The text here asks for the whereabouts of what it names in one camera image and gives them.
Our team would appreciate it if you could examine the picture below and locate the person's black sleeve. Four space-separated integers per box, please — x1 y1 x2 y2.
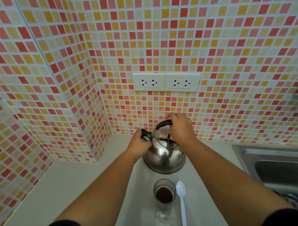
48 219 82 226
262 208 298 226

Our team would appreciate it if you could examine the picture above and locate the person's right forearm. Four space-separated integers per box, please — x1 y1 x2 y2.
180 137 296 226

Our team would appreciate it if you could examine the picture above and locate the person's right hand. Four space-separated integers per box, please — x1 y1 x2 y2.
167 112 198 147

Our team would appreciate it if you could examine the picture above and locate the person's black right sleeve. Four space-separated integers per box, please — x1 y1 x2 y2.
262 208 298 226

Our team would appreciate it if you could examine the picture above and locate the white double wall socket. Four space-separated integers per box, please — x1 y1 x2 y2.
165 73 201 93
132 73 166 92

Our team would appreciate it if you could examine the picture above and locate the white plastic spoon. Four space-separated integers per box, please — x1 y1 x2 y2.
176 181 187 226

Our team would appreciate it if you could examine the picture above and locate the person's left hand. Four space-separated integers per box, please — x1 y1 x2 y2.
126 127 152 161

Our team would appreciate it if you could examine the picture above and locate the stainless steel kettle black handle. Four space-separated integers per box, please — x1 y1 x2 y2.
140 119 187 174

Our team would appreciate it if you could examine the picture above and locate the stainless steel sink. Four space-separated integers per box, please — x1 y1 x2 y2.
232 144 298 195

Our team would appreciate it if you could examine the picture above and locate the striped cloth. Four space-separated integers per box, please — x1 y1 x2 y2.
273 190 298 209

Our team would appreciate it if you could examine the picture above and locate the glass with coffee powder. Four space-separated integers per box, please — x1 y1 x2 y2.
153 179 177 220

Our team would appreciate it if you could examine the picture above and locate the person's black left sleeve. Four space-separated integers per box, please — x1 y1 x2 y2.
48 219 82 226

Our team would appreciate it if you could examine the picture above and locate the person's left forearm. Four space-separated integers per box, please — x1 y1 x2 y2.
53 151 140 226

